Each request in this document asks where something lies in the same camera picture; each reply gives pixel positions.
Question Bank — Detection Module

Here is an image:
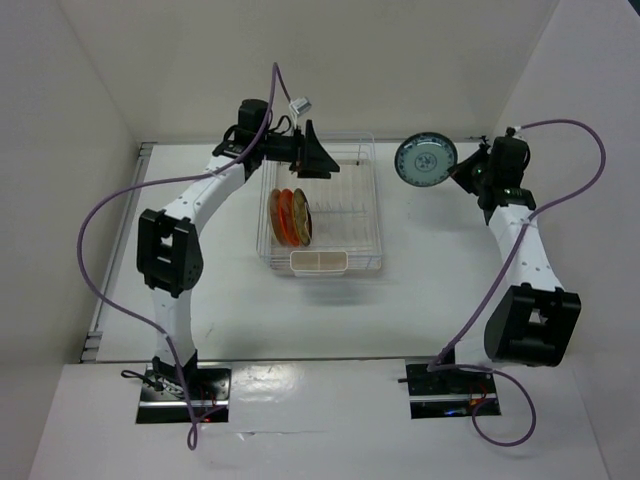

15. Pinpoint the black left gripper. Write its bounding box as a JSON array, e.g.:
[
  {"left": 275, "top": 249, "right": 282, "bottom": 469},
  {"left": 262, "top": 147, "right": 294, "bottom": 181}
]
[{"left": 258, "top": 121, "right": 340, "bottom": 180}]

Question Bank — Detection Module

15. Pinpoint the yellow patterned plate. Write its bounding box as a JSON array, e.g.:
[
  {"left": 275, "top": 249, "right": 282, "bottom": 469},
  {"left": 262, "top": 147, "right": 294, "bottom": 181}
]
[{"left": 292, "top": 188, "right": 313, "bottom": 247}]

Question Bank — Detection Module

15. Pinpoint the orange plate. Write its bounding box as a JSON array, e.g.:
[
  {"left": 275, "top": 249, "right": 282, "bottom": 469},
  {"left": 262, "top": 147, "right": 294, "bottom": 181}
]
[{"left": 278, "top": 189, "right": 300, "bottom": 247}]

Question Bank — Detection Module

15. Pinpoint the blue patterned plate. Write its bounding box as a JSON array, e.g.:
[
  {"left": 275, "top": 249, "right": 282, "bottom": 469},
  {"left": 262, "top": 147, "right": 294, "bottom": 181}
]
[{"left": 394, "top": 132, "right": 458, "bottom": 187}]

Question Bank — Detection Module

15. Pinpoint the cream patterned plate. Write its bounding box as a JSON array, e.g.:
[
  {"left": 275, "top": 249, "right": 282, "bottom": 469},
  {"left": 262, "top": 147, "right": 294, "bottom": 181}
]
[{"left": 268, "top": 189, "right": 286, "bottom": 246}]

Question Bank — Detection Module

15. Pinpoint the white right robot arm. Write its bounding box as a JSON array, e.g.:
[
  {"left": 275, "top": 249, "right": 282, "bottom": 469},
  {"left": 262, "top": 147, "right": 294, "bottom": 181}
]
[{"left": 428, "top": 127, "right": 581, "bottom": 393}]

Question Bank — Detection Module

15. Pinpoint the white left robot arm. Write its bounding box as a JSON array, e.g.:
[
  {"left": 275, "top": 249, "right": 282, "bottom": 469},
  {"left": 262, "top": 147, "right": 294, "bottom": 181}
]
[{"left": 136, "top": 99, "right": 340, "bottom": 400}]

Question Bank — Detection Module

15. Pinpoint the beige cutlery holder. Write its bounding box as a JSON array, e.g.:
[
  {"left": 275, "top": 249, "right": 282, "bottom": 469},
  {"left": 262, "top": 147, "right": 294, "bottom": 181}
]
[{"left": 290, "top": 250, "right": 348, "bottom": 277}]

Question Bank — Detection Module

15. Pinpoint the white wire dish rack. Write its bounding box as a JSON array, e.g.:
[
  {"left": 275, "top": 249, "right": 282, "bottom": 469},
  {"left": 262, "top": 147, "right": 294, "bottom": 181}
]
[{"left": 256, "top": 132, "right": 383, "bottom": 275}]

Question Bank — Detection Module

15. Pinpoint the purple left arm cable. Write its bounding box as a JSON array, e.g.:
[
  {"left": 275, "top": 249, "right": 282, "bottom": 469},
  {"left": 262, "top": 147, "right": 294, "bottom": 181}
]
[{"left": 76, "top": 61, "right": 316, "bottom": 451}]

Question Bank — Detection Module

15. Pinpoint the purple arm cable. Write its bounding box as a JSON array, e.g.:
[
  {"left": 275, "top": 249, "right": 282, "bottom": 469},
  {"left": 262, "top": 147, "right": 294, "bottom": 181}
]
[
  {"left": 427, "top": 118, "right": 609, "bottom": 447},
  {"left": 76, "top": 61, "right": 316, "bottom": 451}
]

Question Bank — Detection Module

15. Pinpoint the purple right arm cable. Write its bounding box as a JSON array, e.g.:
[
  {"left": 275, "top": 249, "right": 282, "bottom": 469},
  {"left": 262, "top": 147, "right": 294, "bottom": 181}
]
[{"left": 427, "top": 118, "right": 609, "bottom": 447}]

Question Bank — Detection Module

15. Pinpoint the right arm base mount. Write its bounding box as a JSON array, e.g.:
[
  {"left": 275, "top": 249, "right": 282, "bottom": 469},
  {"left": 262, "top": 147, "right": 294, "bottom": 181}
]
[{"left": 396, "top": 363, "right": 501, "bottom": 419}]

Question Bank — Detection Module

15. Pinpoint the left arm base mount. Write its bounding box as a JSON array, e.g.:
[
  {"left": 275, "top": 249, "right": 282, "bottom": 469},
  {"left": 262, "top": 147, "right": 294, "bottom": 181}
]
[{"left": 120, "top": 362, "right": 234, "bottom": 425}]

